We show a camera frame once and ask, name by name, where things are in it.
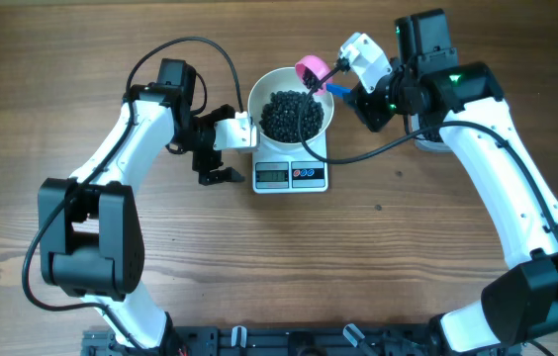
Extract black beans in bowl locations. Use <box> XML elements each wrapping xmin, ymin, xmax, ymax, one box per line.
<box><xmin>259</xmin><ymin>91</ymin><xmax>325</xmax><ymax>143</ymax></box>

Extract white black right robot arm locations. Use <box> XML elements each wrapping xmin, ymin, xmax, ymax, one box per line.
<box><xmin>338</xmin><ymin>9</ymin><xmax>558</xmax><ymax>353</ymax></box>

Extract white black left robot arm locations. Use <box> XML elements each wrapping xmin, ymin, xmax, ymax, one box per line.
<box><xmin>30</xmin><ymin>58</ymin><xmax>258</xmax><ymax>355</ymax></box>

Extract clear plastic container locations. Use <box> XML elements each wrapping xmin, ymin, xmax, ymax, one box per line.
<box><xmin>410</xmin><ymin>115</ymin><xmax>452</xmax><ymax>153</ymax></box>

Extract white digital kitchen scale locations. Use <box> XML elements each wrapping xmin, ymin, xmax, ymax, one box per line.
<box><xmin>252</xmin><ymin>135</ymin><xmax>328</xmax><ymax>194</ymax></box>

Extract white bowl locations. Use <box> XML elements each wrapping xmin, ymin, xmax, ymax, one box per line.
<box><xmin>247</xmin><ymin>67</ymin><xmax>334</xmax><ymax>150</ymax></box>

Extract pink measuring scoop blue handle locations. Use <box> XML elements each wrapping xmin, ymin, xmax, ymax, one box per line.
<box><xmin>294</xmin><ymin>55</ymin><xmax>350</xmax><ymax>97</ymax></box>

